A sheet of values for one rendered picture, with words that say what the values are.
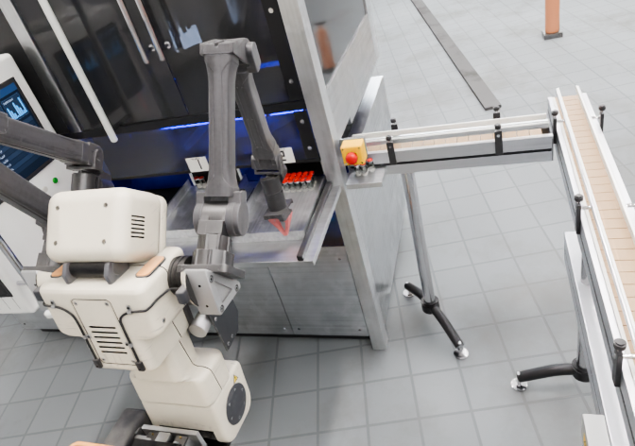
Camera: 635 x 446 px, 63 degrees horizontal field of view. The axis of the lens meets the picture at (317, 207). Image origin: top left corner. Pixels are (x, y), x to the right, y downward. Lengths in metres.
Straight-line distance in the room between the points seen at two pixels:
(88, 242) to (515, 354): 1.75
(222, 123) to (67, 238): 0.39
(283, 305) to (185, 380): 1.08
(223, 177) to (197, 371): 0.48
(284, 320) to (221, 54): 1.50
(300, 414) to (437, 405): 0.56
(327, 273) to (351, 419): 0.58
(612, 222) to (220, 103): 0.98
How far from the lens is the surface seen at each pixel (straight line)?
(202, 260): 1.07
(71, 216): 1.15
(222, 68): 1.14
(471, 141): 1.83
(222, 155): 1.12
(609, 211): 1.49
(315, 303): 2.25
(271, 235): 1.63
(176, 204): 2.05
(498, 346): 2.36
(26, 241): 2.01
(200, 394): 1.33
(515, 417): 2.16
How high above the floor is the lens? 1.81
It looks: 32 degrees down
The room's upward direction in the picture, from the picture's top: 17 degrees counter-clockwise
